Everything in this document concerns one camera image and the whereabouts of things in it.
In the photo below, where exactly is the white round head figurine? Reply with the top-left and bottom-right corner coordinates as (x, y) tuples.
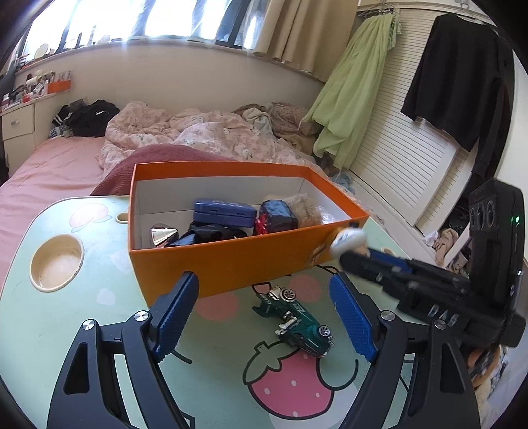
(329, 226), (369, 255)

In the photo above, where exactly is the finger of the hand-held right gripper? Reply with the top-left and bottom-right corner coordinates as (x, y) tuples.
(367, 247), (417, 272)
(340, 251), (407, 293)

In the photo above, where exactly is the black shiny bag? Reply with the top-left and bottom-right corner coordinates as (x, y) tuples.
(167, 223), (252, 248)

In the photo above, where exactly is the white desk with drawers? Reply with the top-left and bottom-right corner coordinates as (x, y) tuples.
(0, 99), (38, 143)

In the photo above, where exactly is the green cartoon print desktop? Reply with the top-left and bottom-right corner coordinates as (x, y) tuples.
(0, 196), (417, 429)

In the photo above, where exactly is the white louvre door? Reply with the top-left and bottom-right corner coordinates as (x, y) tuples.
(350, 0), (500, 232)

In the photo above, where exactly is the shiny silver metal piece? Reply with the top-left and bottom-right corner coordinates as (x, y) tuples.
(150, 224), (179, 249)

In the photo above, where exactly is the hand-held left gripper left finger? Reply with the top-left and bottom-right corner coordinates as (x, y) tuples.
(45, 271), (201, 429)

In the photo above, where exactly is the blue rectangular case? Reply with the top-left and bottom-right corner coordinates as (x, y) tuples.
(193, 199), (259, 227)

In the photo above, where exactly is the black clothes pile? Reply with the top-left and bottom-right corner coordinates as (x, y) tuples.
(51, 99), (121, 138)

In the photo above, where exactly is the white fluffy pompom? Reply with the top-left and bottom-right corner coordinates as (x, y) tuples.
(284, 194), (324, 227)

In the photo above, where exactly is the maroon pillow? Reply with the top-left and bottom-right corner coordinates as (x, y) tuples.
(90, 144), (248, 196)

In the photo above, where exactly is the red and dark foil packet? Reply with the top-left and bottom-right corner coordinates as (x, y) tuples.
(255, 200), (298, 237)

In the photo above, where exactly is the pink floral duvet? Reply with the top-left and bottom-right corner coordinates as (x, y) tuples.
(97, 102), (326, 172)

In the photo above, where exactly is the black hanging garment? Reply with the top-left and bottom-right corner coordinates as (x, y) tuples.
(401, 12), (514, 178)

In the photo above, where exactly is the window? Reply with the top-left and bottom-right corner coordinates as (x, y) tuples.
(20, 0), (265, 50)

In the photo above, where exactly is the light green hanging garment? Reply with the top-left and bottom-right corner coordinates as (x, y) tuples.
(303, 10), (403, 170)

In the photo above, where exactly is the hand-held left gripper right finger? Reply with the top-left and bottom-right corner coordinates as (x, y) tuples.
(329, 271), (482, 429)

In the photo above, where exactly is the orange cardboard box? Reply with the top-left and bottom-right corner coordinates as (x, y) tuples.
(127, 162), (370, 308)

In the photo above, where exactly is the light blue cloth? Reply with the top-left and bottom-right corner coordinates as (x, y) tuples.
(332, 173), (355, 194)

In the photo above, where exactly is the beige crumpled cloth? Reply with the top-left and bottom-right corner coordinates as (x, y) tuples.
(433, 228), (460, 267)

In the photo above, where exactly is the beige clothes pile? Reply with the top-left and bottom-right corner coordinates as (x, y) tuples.
(233, 102), (322, 149)

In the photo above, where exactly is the green toy car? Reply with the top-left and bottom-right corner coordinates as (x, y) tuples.
(252, 284), (336, 359)

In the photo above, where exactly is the pink bed sheet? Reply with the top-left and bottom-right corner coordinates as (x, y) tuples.
(0, 136), (108, 265)

